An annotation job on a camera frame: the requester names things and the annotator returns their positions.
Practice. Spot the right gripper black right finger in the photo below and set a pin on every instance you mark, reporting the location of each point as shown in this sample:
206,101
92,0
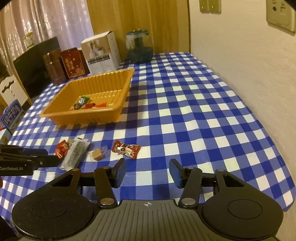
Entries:
189,180

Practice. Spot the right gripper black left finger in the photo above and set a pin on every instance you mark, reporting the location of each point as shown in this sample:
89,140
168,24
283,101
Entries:
106,179

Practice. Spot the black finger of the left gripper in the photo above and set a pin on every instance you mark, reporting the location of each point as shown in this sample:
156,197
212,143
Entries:
12,149
34,161

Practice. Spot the beige caramel candy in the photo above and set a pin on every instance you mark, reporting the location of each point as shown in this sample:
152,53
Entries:
97,154

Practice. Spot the red candy packet pair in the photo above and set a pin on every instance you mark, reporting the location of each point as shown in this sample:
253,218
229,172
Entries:
62,148

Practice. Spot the red white candy packet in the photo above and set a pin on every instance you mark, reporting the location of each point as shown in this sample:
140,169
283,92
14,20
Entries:
128,150

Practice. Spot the grey seaweed snack packet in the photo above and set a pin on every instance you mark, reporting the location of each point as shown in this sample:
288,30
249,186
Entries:
77,149

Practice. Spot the large red snack packet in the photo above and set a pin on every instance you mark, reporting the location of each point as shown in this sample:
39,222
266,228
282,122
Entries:
94,105

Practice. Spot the black green snack bar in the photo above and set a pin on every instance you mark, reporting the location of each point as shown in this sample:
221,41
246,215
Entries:
83,100

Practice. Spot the blue milk carton box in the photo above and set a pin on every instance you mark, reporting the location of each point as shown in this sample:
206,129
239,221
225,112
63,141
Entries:
12,116

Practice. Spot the white wooden chair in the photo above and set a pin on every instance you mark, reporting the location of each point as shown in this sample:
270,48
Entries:
11,90

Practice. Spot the blue white checkered tablecloth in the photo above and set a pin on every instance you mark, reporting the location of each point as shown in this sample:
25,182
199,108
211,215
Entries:
176,108

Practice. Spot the orange plastic tray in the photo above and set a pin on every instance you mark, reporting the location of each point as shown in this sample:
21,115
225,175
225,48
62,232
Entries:
110,87

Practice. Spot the brown cylindrical tin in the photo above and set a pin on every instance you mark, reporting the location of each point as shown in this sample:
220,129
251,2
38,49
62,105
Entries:
55,67

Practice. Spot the red gift box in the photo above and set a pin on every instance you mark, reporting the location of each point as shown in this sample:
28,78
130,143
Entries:
74,63

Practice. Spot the small labelled jar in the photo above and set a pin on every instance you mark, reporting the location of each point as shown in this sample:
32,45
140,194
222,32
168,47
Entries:
29,40

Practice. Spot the white product box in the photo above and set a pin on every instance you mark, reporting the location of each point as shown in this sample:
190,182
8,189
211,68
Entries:
101,53

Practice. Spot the green glass jar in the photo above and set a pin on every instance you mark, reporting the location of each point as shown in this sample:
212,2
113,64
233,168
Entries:
139,46

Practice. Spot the pink curtain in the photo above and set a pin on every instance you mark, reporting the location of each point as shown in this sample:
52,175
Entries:
67,20

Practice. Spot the wooden door panel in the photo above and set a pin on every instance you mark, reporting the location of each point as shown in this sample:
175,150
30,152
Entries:
167,22

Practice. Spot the double wall socket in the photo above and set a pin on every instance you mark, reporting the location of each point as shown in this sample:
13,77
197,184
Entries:
210,6

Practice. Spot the single wall socket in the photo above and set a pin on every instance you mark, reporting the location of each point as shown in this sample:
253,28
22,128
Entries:
281,14

